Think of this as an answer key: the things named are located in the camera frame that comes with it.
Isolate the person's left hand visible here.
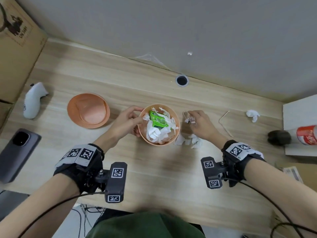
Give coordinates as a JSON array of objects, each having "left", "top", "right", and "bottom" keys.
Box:
[{"left": 108, "top": 105, "right": 145, "bottom": 144}]

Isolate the person's right hand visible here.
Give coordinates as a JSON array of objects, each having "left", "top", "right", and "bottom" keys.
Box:
[{"left": 187, "top": 110, "right": 222, "bottom": 146}]

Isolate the thin wooden stick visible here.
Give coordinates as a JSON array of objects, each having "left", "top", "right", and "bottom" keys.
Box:
[{"left": 218, "top": 110, "right": 234, "bottom": 138}]

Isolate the green wrapper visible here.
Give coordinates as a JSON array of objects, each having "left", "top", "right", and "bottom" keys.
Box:
[{"left": 149, "top": 110, "right": 169, "bottom": 129}]

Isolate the pink desktop trash bin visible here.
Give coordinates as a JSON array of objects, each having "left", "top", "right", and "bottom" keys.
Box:
[{"left": 137, "top": 104, "right": 181, "bottom": 147}]

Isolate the orange plastic lid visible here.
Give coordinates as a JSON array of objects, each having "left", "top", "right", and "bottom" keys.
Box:
[{"left": 67, "top": 93, "right": 111, "bottom": 130}]

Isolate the person's left forearm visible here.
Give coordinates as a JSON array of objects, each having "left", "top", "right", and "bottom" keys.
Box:
[{"left": 0, "top": 132, "right": 119, "bottom": 238}]

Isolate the person's right forearm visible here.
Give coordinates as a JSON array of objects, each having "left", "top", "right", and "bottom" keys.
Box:
[{"left": 207, "top": 131, "right": 317, "bottom": 238}]

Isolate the person's green clothing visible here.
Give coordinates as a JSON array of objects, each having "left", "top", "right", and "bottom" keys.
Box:
[{"left": 85, "top": 212, "right": 206, "bottom": 238}]

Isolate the clear plastic film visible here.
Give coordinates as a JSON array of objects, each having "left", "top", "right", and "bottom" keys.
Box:
[{"left": 130, "top": 52, "right": 173, "bottom": 71}]

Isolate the dark round object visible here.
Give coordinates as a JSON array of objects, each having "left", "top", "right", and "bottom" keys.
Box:
[{"left": 267, "top": 130, "right": 292, "bottom": 147}]

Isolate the white handheld controller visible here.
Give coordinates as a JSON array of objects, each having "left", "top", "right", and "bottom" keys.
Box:
[{"left": 22, "top": 82, "right": 50, "bottom": 120}]

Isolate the flat white box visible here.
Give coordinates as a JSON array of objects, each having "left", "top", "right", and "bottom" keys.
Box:
[{"left": 283, "top": 94, "right": 317, "bottom": 157}]

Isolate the plastic bottle with red label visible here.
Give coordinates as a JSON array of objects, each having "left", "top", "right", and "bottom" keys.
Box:
[{"left": 287, "top": 125, "right": 317, "bottom": 146}]

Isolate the grey smartphone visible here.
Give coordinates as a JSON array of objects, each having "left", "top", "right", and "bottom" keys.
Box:
[{"left": 0, "top": 128, "right": 42, "bottom": 184}]

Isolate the cardboard box with white labels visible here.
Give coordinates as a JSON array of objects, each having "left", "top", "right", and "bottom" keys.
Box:
[{"left": 274, "top": 162, "right": 317, "bottom": 193}]

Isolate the small plain cardboard box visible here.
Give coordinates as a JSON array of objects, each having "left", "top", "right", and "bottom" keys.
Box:
[{"left": 0, "top": 100, "right": 13, "bottom": 130}]

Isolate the cardboard box with black print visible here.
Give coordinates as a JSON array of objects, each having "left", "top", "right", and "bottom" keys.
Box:
[{"left": 0, "top": 0, "right": 48, "bottom": 105}]

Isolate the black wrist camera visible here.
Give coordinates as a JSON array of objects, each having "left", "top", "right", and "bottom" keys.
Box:
[
  {"left": 200, "top": 156, "right": 229, "bottom": 190},
  {"left": 95, "top": 161, "right": 128, "bottom": 204}
]

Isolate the black marker wrist strap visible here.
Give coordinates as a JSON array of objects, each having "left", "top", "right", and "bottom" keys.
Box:
[
  {"left": 221, "top": 139, "right": 267, "bottom": 188},
  {"left": 53, "top": 143, "right": 105, "bottom": 194}
]

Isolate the round desk cable grommet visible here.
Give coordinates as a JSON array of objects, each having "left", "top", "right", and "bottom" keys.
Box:
[{"left": 175, "top": 74, "right": 190, "bottom": 88}]

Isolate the thin black camera cable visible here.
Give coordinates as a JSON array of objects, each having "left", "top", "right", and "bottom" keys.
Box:
[
  {"left": 17, "top": 191, "right": 106, "bottom": 238},
  {"left": 222, "top": 178, "right": 317, "bottom": 238}
]

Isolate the bundle of black cables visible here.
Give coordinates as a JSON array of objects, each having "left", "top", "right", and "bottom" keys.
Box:
[{"left": 71, "top": 204, "right": 105, "bottom": 238}]

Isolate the thick black cable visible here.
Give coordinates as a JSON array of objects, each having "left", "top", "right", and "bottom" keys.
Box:
[{"left": 0, "top": 3, "right": 8, "bottom": 33}]

